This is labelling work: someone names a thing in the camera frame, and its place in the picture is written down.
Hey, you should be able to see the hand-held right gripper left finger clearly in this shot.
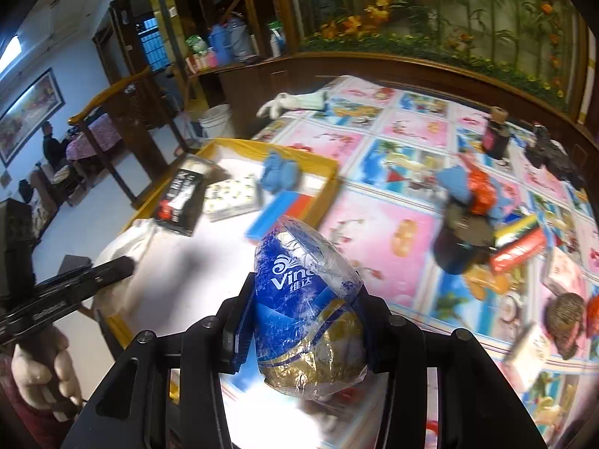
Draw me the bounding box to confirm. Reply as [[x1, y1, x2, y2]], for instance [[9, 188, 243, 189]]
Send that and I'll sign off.
[[61, 283, 256, 449]]

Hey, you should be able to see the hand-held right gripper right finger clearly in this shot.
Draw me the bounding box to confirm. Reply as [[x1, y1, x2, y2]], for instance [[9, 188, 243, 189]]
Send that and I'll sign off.
[[358, 290, 548, 449]]

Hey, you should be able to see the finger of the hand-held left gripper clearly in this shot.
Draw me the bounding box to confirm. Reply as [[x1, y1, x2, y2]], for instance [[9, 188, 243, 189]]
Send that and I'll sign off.
[[34, 256, 136, 321]]

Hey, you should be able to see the blue gold toilet roll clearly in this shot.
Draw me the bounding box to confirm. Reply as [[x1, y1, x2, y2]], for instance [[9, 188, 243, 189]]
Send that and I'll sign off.
[[253, 215, 370, 400]]

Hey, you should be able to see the blue towel cloth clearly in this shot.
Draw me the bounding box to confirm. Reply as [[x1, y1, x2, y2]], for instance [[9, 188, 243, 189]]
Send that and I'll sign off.
[[261, 150, 302, 193], [435, 166, 473, 204]]

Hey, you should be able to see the yellow tray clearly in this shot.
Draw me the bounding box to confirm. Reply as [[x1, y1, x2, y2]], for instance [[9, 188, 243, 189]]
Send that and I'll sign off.
[[91, 138, 341, 403]]

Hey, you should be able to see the person's left forearm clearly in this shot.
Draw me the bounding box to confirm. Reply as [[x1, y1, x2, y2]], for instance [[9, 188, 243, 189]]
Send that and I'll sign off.
[[0, 355, 61, 449]]

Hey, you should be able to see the person's left hand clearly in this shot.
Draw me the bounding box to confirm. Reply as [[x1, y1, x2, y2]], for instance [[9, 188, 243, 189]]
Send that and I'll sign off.
[[10, 325, 85, 424]]

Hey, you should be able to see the black packet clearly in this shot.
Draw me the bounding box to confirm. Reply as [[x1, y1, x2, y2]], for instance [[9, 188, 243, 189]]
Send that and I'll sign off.
[[153, 153, 221, 237]]

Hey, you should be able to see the blue foam block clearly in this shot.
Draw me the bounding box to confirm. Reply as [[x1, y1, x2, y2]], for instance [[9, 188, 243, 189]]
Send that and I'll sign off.
[[248, 189, 300, 243]]

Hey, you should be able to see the table with pink cloth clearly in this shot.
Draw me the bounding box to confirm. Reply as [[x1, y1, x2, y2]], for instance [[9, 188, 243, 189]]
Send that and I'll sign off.
[[66, 114, 122, 160]]

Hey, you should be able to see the printed tissue pack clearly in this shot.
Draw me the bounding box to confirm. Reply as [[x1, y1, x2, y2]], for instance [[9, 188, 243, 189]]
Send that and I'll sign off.
[[203, 173, 263, 223]]

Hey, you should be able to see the red foam block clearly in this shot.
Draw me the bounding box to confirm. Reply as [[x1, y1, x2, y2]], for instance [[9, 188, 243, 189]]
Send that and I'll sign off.
[[281, 193, 323, 225]]

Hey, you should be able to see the beige tissue pack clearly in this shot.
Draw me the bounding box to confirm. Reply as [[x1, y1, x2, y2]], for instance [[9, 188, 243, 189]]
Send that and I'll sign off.
[[503, 323, 553, 389]]

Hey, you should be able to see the coloured paper pack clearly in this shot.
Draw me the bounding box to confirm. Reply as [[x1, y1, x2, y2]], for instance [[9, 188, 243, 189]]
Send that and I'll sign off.
[[489, 213, 548, 274]]

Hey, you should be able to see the wooden chair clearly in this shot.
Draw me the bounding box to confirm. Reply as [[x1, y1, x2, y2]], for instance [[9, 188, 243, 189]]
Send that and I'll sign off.
[[68, 66, 164, 207]]

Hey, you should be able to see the red plastic bag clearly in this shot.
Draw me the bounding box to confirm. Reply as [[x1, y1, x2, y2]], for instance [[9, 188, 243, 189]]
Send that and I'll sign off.
[[468, 168, 497, 216], [585, 294, 599, 333]]

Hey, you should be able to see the white pink tissue pack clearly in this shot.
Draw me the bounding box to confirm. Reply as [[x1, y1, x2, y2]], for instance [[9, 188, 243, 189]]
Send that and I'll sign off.
[[543, 245, 588, 297]]

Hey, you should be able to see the white bucket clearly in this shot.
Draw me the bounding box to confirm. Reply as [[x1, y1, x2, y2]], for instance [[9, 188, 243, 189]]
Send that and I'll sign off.
[[197, 103, 235, 140]]

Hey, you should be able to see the dark jar with wooden lid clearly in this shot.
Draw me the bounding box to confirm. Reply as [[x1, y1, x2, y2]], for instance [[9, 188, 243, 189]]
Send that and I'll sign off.
[[484, 107, 511, 160]]

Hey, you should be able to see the white glove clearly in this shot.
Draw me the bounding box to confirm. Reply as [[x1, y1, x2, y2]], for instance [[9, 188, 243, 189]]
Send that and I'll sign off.
[[256, 92, 300, 120]]

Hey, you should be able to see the blue thermos jug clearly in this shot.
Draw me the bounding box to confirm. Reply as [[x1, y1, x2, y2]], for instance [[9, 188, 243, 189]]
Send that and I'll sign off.
[[227, 18, 258, 61], [208, 23, 232, 65]]

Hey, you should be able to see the framed wall picture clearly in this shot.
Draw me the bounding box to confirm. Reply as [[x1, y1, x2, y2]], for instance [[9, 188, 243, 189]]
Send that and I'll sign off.
[[0, 68, 66, 167]]

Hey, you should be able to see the bamboo flower wall panel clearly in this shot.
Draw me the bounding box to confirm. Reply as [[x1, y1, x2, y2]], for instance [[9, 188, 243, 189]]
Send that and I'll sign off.
[[288, 0, 578, 113]]

